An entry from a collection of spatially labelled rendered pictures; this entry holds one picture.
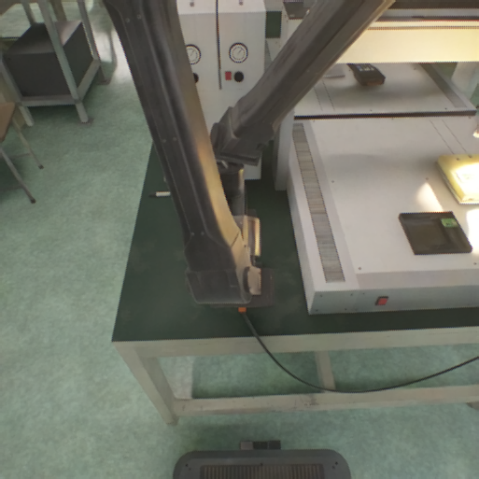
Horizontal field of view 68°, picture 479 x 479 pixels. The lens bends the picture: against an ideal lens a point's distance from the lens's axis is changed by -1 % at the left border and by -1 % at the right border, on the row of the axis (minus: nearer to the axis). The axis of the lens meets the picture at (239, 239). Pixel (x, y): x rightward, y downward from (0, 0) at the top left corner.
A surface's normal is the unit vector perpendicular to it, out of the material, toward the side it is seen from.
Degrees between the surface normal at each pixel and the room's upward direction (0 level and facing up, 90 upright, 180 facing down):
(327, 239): 0
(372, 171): 0
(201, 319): 0
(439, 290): 90
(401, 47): 90
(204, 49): 90
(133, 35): 72
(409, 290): 90
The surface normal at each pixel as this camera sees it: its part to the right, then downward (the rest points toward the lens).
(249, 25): 0.04, 0.76
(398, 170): -0.01, -0.65
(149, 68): -0.24, 0.51
